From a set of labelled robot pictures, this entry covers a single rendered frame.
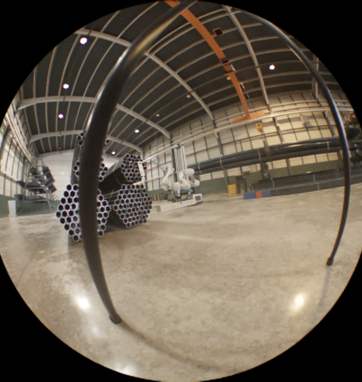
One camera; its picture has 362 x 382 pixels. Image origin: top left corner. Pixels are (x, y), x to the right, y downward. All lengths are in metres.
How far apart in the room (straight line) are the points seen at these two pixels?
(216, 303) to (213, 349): 0.15
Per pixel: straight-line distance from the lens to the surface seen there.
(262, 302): 0.41
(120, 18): 9.44
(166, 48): 10.36
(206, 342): 0.33
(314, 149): 4.43
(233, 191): 7.16
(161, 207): 1.82
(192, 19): 5.98
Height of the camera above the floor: 0.31
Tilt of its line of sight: 2 degrees up
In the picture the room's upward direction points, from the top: 7 degrees counter-clockwise
